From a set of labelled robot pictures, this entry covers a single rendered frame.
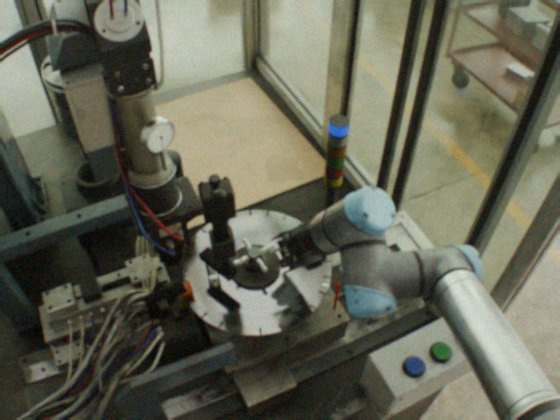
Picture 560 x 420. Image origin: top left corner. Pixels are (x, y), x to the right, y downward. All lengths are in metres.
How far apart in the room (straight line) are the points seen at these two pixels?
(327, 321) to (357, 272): 0.40
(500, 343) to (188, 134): 1.32
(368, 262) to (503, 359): 0.25
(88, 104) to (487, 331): 0.62
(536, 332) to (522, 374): 1.73
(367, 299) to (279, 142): 1.01
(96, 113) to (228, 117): 1.07
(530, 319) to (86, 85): 2.06
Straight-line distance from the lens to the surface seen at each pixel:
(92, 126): 0.77
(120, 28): 0.63
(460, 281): 0.75
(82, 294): 1.22
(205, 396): 1.17
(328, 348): 1.21
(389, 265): 0.76
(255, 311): 1.04
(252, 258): 1.05
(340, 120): 1.12
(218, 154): 1.64
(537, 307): 2.43
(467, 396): 2.10
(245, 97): 1.88
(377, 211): 0.76
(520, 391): 0.62
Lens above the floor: 1.85
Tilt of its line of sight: 49 degrees down
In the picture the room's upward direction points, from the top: 2 degrees clockwise
